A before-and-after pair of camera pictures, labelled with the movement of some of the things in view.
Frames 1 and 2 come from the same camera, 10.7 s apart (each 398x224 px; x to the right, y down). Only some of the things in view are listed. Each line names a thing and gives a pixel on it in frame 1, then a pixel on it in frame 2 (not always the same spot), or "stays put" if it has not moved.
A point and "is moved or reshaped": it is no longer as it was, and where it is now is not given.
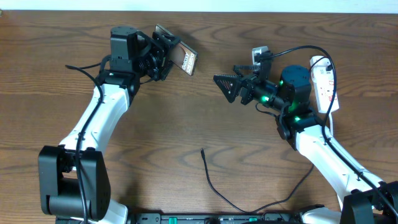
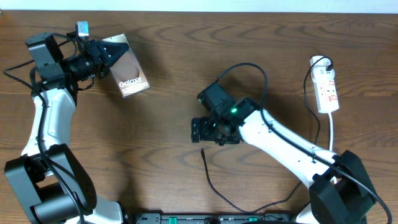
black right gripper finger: x=229 y=85 to x=195 y=129
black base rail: x=199 y=218 stays put
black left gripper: x=162 y=71 to x=101 y=59
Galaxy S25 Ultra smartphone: x=181 y=53 is moved or reshaped
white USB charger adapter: x=319 y=67 stays put
